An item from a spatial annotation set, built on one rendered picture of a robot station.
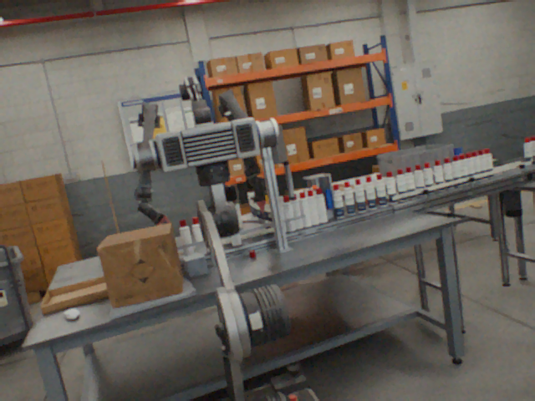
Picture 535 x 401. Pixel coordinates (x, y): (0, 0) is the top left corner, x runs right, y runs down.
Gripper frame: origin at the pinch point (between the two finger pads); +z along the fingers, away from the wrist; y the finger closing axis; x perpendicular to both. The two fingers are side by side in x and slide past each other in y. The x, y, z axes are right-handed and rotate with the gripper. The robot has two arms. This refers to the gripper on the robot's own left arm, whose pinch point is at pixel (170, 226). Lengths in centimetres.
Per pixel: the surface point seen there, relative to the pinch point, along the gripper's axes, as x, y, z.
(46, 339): 61, -46, -20
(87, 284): 50, 13, -14
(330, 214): -61, 3, 72
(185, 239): 0.6, -1.5, 9.7
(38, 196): 70, 315, -79
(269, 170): -54, -16, 19
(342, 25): -407, 418, 99
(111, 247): 19.6, -39.3, -21.7
